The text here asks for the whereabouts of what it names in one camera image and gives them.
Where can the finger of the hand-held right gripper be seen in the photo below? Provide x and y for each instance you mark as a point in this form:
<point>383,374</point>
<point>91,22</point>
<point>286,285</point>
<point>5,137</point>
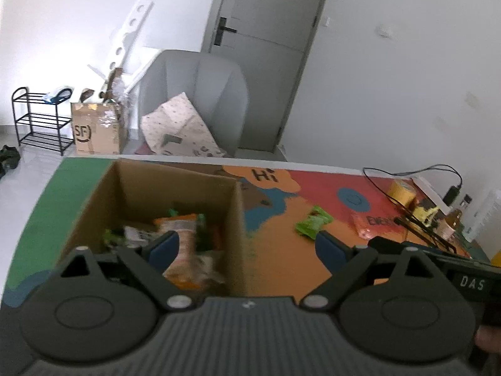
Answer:
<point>385,243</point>

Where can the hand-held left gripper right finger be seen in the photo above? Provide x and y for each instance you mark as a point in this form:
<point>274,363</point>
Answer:
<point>328,248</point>

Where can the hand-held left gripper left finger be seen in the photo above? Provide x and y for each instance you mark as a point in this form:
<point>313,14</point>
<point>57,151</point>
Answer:
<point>164,248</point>

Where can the orange and clear snack packet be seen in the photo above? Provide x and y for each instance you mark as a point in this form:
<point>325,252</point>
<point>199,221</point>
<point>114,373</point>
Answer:
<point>188,243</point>

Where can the brown cardboard box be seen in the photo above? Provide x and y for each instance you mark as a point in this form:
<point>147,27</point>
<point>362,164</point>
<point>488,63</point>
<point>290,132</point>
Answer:
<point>176,180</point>

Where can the person's right hand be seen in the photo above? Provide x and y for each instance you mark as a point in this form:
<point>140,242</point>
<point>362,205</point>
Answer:
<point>489,338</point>

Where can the pink transparent snack packet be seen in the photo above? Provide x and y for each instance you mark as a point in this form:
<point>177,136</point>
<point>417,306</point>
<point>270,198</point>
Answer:
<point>364,225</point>

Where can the light green snack packet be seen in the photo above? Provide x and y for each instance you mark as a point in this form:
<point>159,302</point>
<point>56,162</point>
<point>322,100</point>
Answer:
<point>313,223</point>

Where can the orange bottle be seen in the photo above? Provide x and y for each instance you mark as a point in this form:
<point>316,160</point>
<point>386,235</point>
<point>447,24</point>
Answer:
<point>497,258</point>

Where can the colourful printed table mat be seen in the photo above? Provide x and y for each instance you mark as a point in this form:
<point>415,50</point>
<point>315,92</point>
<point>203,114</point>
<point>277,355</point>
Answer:
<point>282,254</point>

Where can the crumpled yellow wrapper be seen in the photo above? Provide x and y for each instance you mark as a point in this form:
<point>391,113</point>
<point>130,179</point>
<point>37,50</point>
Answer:
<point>424,213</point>

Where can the yellow tape roll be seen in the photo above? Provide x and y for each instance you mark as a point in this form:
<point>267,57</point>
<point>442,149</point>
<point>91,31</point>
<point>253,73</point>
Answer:
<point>401,192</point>

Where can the brown glass bottle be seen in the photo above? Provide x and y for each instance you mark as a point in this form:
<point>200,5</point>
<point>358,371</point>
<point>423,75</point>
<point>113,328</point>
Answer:
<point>454,219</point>

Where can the translucent white bottle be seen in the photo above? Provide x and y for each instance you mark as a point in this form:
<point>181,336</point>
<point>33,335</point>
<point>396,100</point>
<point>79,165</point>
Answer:
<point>483,215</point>

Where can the white power strip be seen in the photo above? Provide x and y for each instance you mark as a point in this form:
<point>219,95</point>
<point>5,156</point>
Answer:
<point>426,186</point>

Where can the black charger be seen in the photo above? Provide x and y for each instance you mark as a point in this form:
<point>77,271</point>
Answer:
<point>451,195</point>

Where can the dotted beige pillow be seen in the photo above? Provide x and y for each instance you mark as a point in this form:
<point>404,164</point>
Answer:
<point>180,121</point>

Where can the small cardboard box with logo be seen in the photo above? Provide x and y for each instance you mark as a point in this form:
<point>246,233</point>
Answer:
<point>98,133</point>

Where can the crumpled clear plastic wrap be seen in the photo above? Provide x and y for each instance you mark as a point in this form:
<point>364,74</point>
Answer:
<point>115,90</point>

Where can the grey armchair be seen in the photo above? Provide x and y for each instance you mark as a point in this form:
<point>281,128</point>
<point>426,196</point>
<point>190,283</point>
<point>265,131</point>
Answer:
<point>203,86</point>

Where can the dark shoes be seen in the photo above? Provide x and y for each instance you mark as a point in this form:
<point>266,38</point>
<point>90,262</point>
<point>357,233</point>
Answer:
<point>8,156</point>

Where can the black metal shoe rack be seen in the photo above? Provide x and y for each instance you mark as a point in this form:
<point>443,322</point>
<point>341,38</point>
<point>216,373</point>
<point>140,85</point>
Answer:
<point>39,116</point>

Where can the blue item on rack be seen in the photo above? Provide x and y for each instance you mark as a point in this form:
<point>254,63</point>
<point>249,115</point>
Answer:
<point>58,94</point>

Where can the grey door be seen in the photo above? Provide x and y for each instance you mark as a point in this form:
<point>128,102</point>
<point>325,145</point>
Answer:
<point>270,66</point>

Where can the white board with round holes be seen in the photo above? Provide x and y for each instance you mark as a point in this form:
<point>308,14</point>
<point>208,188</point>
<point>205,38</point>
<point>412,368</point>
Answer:
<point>131,31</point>

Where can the white light switch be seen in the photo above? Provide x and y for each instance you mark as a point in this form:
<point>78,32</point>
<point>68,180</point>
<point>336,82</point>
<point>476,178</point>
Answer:
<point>384,31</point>

